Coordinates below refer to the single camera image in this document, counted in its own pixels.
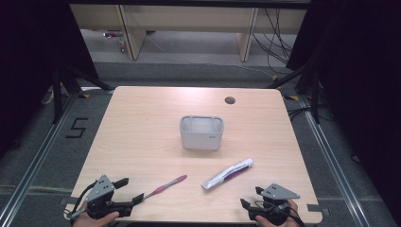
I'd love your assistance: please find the black metal stand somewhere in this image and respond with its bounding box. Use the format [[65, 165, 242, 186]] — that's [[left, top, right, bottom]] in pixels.
[[267, 61, 322, 125], [51, 63, 115, 125]]

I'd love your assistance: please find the hanging black cables bundle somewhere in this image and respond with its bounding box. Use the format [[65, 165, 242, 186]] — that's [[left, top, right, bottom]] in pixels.
[[252, 8, 295, 76]]

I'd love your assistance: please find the metal floor rail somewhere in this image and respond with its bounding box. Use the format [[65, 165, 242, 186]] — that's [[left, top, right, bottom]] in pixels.
[[0, 93, 79, 227], [298, 94, 368, 227]]

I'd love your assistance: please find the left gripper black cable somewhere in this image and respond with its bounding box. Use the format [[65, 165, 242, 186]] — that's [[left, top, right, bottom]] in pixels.
[[63, 180, 98, 221]]

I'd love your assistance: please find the light wooden desk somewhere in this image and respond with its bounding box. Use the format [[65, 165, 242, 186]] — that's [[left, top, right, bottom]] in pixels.
[[69, 4, 308, 62]]

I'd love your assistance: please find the person's right hand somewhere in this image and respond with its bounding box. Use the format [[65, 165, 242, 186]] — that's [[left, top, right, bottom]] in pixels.
[[254, 199, 301, 227]]

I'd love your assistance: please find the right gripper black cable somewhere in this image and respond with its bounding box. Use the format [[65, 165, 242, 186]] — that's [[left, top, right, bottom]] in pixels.
[[254, 200, 306, 227]]

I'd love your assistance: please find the pink item on floor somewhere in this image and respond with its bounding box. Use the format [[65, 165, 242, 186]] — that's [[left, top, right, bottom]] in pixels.
[[102, 29, 124, 39]]

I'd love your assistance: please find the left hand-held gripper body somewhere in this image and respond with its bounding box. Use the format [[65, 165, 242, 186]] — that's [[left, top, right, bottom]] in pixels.
[[84, 174, 134, 220]]

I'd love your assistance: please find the white purple toothpaste tube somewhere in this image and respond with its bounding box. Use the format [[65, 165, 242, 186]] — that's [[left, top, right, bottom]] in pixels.
[[200, 158, 254, 190]]

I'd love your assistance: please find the pink toothbrush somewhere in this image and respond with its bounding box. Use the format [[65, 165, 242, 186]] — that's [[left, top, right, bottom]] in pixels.
[[143, 174, 188, 201]]

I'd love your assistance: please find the grey plastic holder box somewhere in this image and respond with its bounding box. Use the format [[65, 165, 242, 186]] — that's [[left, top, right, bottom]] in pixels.
[[179, 114, 225, 151]]

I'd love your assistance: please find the black floor cable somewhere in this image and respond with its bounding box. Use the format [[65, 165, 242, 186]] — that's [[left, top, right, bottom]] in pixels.
[[287, 106, 314, 122]]

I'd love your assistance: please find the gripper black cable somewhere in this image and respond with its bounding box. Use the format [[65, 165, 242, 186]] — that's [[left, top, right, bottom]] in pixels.
[[63, 180, 98, 221], [254, 200, 306, 227]]

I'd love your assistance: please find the black curtain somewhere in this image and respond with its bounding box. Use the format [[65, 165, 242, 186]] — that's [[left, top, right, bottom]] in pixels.
[[286, 0, 401, 218], [0, 0, 99, 160]]

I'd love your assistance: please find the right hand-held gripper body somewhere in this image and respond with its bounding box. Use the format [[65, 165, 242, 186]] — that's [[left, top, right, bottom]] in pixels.
[[248, 183, 301, 227]]

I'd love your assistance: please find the person's left hand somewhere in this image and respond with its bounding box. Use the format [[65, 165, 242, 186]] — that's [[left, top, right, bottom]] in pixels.
[[72, 201, 121, 227]]

